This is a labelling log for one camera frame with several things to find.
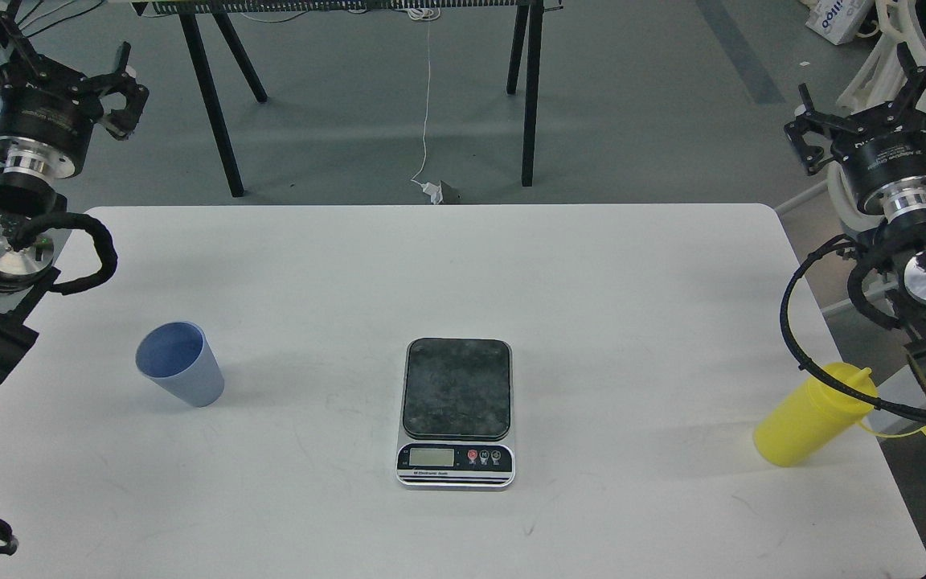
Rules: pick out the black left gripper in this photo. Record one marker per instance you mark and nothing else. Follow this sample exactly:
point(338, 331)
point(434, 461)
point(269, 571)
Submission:
point(42, 111)

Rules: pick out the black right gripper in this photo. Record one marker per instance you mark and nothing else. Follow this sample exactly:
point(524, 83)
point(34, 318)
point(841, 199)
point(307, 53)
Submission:
point(877, 149)

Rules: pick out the blue ribbed plastic cup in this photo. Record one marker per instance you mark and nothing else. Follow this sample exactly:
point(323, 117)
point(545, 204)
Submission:
point(178, 357)

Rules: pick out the yellow squeeze bottle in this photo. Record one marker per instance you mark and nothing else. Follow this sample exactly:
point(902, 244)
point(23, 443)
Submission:
point(816, 425)

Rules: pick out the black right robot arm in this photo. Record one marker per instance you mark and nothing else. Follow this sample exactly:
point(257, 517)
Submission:
point(888, 286)

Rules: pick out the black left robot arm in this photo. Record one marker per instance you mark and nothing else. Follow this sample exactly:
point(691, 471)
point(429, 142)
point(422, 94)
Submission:
point(44, 248)

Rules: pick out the digital kitchen scale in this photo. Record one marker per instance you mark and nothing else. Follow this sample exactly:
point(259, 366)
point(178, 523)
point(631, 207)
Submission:
point(456, 419)

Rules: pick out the white office chair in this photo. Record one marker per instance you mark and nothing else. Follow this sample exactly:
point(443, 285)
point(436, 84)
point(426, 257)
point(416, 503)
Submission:
point(876, 84)

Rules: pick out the white cardboard box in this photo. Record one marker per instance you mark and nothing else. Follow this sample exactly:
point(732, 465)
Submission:
point(838, 22)

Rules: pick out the white power adapter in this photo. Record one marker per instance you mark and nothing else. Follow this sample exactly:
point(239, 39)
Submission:
point(434, 193)

